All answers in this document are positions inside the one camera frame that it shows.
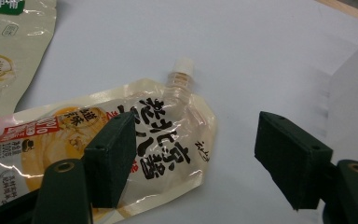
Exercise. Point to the beige packet green label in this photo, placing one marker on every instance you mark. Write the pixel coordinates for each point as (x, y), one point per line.
(12, 46)

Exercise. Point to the beige spouted sauce pouch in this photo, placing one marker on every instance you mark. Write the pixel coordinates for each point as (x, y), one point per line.
(171, 124)

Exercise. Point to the white plastic bag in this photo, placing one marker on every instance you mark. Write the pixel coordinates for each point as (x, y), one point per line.
(354, 109)

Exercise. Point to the white table sheet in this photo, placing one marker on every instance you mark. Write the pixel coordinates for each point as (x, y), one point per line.
(261, 62)

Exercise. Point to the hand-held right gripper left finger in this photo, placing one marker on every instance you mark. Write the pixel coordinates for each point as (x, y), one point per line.
(112, 161)

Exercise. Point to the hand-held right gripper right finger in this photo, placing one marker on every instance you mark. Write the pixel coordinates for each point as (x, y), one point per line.
(292, 161)

